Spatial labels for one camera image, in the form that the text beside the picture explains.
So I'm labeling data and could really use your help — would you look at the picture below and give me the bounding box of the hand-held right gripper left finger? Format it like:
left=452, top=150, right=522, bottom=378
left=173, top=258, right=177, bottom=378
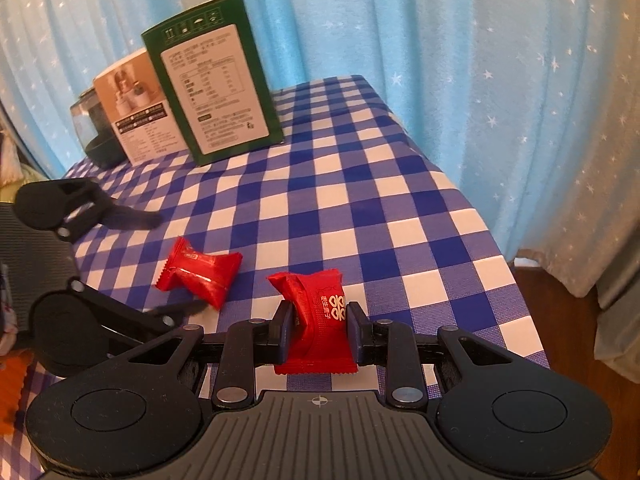
left=117, top=301, right=296, bottom=409

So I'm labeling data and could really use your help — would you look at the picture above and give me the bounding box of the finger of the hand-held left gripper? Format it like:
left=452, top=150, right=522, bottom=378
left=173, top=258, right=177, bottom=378
left=57, top=195, right=163, bottom=242
left=70, top=280, right=208, bottom=356

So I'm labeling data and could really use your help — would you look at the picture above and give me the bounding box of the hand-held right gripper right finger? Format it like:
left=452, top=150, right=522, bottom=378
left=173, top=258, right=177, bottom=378
left=346, top=301, right=507, bottom=409

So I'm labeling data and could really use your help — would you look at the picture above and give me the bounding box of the red snack packet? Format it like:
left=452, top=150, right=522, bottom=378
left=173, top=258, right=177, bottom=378
left=154, top=236, right=244, bottom=311
left=266, top=270, right=359, bottom=376

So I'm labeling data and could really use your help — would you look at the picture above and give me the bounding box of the orange plastic basket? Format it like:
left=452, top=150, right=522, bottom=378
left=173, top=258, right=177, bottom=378
left=0, top=352, right=27, bottom=428

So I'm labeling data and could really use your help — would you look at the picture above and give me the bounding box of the dark glass jar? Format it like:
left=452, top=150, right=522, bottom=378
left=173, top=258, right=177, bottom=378
left=70, top=87, right=126, bottom=168

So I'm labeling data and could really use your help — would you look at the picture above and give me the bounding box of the green zigzag sofa cover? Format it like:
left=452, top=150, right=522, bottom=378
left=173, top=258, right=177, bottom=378
left=0, top=167, right=48, bottom=203

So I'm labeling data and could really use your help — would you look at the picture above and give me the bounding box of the beige cardboard box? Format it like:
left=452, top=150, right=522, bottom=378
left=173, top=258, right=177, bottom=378
left=93, top=47, right=193, bottom=165

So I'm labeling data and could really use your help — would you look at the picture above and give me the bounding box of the white patterned pillow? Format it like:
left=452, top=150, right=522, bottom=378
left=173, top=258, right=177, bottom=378
left=0, top=125, right=21, bottom=186

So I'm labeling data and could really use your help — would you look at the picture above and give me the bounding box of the blue checkered tablecloth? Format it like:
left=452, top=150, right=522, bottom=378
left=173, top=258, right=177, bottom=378
left=0, top=75, right=551, bottom=466

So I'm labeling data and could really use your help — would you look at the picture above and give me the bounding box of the green cardboard box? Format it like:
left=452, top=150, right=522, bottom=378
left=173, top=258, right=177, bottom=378
left=140, top=0, right=286, bottom=167

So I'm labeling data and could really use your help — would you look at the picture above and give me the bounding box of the grey curtain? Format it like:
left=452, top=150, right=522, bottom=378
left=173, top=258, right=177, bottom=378
left=595, top=260, right=640, bottom=376

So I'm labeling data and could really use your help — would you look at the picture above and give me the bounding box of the blue star curtain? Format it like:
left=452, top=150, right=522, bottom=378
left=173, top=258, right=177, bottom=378
left=0, top=0, right=640, bottom=301

